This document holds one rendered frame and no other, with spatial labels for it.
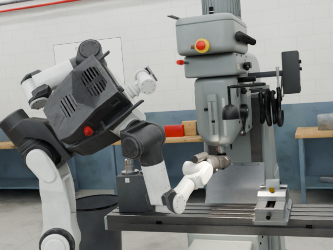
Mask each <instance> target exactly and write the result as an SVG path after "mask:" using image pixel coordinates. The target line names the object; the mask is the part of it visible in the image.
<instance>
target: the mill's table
mask: <svg viewBox="0 0 333 250"><path fill-rule="evenodd" d="M256 205H257V204H247V203H186V206H185V210H184V211H183V212H182V213H181V214H172V213H161V212H119V207H117V208H116V209H114V210H113V211H112V212H110V213H109V214H107V215H106V216H105V217H104V220H105V229H106V230H111V231H141V232H171V233H201V234H231V235H261V236H291V237H321V238H333V204H292V208H291V213H290V218H289V223H288V225H287V226H280V225H253V223H252V220H253V218H254V216H255V207H256Z"/></svg>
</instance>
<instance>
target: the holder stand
mask: <svg viewBox="0 0 333 250"><path fill-rule="evenodd" d="M116 186H117V197H118V207H119V212H153V211H152V210H150V209H149V208H148V204H147V201H146V197H145V195H146V194H147V188H146V184H145V180H144V176H143V172H142V170H141V171H139V170H137V169H135V171H133V172H126V171H125V170H124V171H122V172H121V173H120V174H119V175H117V176H116Z"/></svg>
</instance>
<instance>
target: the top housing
mask: <svg viewBox="0 0 333 250"><path fill-rule="evenodd" d="M175 26H176V28H175V29H176V42H177V52H178V54H179V55H181V56H186V57H187V56H197V55H207V54H217V53H227V52H236V53H240V54H246V53H247V52H248V44H246V43H245V42H243V41H238V39H236V37H235V34H236V32H237V31H241V32H243V33H245V34H247V29H246V28H247V26H246V24H245V23H244V22H243V21H241V20H240V19H238V18H237V17H236V16H234V15H233V14H231V13H215V14H207V15H199V16H192V17H185V18H180V19H178V20H177V21H176V23H175ZM201 38H203V39H206V40H208V41H209V43H210V48H209V50H208V51H207V52H205V53H199V52H198V51H196V49H195V43H196V41H197V40H199V39H201ZM191 45H194V49H191Z"/></svg>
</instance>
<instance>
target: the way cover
mask: <svg viewBox="0 0 333 250"><path fill-rule="evenodd" d="M264 184H265V163H264V162H247V163H231V165H229V166H228V167H227V168H225V169H224V170H221V169H219V170H218V171H217V172H216V173H215V174H212V176H211V177H210V179H209V180H208V182H207V191H206V199H205V203H247V204H257V203H258V197H257V196H258V190H259V189H261V188H260V186H261V185H264Z"/></svg>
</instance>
